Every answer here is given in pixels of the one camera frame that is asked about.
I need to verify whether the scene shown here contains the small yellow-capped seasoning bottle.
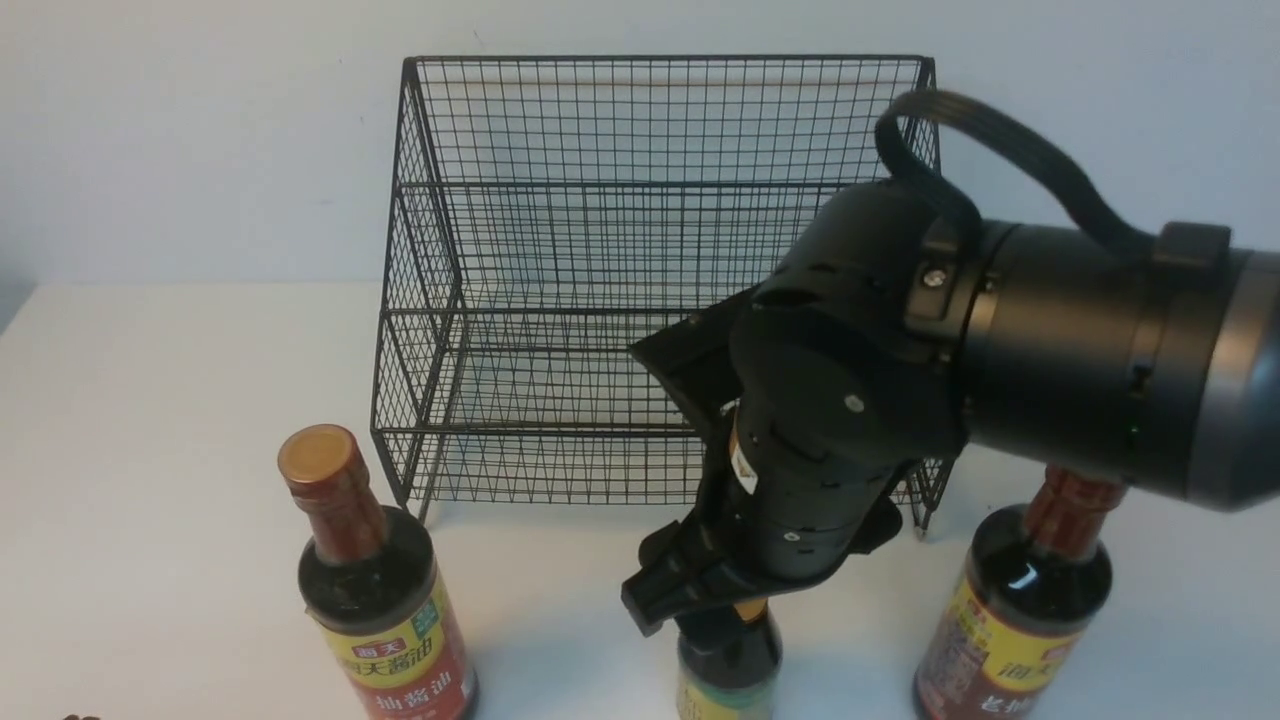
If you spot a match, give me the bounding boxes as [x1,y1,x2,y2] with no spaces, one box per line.
[675,600,783,719]

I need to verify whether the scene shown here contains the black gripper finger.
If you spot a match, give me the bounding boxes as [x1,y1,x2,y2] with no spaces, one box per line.
[621,575,741,638]

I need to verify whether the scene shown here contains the left soy sauce bottle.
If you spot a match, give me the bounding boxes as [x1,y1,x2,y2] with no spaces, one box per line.
[276,424,479,719]

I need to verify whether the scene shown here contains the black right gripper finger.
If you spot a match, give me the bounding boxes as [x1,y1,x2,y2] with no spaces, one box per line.
[640,503,723,583]

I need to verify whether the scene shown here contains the soy sauce bottle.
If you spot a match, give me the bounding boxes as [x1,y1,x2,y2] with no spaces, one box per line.
[911,465,1126,719]
[276,424,479,719]

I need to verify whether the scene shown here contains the black ribbed cable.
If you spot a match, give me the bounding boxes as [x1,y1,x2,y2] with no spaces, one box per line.
[874,88,1156,252]

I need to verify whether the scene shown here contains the right soy sauce bottle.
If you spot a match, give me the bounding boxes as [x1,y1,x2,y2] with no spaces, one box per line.
[911,465,1126,719]

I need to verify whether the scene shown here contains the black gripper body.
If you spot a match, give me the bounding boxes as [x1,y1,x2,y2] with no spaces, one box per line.
[630,291,966,606]

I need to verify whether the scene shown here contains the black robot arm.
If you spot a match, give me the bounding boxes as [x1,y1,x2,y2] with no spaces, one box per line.
[621,181,1277,647]

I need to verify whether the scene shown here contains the black wire mesh rack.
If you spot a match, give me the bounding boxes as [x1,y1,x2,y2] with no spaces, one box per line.
[371,54,938,518]

